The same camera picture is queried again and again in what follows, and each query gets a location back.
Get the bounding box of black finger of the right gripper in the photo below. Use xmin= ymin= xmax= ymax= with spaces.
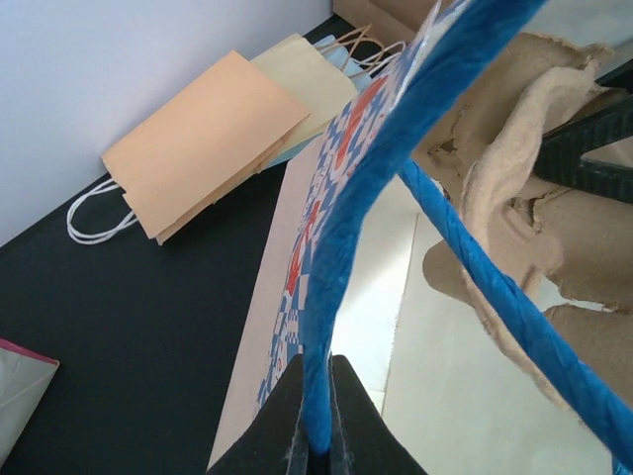
xmin=534 ymin=96 xmax=632 ymax=203

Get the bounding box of light blue flat paper bag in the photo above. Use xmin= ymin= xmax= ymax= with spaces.
xmin=269 ymin=34 xmax=407 ymax=167

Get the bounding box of orange flat paper bag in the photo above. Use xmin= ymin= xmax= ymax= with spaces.
xmin=66 ymin=48 xmax=313 ymax=247

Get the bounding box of Cakes printed paper bag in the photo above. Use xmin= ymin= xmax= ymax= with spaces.
xmin=1 ymin=339 xmax=59 ymax=446

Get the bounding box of grey pulp cup carrier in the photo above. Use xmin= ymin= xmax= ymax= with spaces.
xmin=413 ymin=33 xmax=632 ymax=402

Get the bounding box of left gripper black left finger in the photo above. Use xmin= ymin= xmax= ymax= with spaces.
xmin=208 ymin=354 xmax=308 ymax=475

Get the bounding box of blue checkered paper bag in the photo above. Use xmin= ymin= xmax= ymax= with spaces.
xmin=206 ymin=0 xmax=633 ymax=475

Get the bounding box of standing brown paper bag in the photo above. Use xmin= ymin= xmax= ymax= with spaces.
xmin=332 ymin=0 xmax=436 ymax=44

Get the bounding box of tan flat paper bag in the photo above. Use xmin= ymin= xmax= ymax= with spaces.
xmin=251 ymin=26 xmax=386 ymax=171

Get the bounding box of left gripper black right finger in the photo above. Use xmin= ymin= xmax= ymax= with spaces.
xmin=330 ymin=355 xmax=425 ymax=474

